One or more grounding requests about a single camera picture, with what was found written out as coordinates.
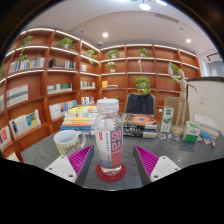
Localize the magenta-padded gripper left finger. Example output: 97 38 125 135
44 144 95 187

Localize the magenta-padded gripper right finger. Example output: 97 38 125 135
132 144 182 186

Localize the clear plastic drink bottle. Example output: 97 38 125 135
94 97 125 177

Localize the yellow striped white mug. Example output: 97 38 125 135
53 129 87 157

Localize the small green white box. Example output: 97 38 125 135
182 120 202 144

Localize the tall green white carton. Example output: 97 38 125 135
160 105 175 134

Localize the orange blue printed sticker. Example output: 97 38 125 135
203 137 217 148

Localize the tan chair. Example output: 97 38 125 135
163 96 191 126

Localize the chair with dark jacket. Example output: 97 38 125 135
124 92 157 116

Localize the white partition with dark top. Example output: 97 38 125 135
186 76 224 134

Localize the wooden shelf unit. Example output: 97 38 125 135
0 27 201 161

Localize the grey curtain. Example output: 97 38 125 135
208 59 224 78

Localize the ceiling air vent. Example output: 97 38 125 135
153 12 178 24

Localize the branched ceiling lamp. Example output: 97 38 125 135
131 0 168 11

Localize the black track light rail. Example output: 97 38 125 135
206 52 221 63

